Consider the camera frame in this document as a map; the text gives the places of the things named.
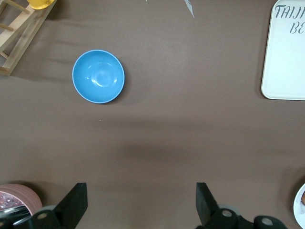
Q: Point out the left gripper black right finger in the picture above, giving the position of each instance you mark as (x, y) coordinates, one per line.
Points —
(209, 214)

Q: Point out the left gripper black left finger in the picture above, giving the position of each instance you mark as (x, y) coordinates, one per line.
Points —
(69, 210)

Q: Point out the white round plate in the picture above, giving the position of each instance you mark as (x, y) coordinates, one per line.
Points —
(299, 214)

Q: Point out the toast slice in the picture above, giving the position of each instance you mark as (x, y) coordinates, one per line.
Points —
(303, 199)

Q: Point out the pink bowl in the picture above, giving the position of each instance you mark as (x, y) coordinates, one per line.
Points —
(28, 195)

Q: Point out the shiny metal ladle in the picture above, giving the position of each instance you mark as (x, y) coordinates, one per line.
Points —
(14, 212)

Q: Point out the blue bowl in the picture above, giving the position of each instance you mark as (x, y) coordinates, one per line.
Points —
(98, 76)

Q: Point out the cream bear print tray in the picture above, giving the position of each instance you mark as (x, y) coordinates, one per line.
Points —
(283, 66)

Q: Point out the wooden mug rack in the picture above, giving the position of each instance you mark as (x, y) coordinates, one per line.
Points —
(21, 31)

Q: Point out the small white tape scrap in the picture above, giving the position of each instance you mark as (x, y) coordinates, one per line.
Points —
(190, 8)

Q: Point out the yellow mug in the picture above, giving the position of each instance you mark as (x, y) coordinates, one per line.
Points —
(40, 3)

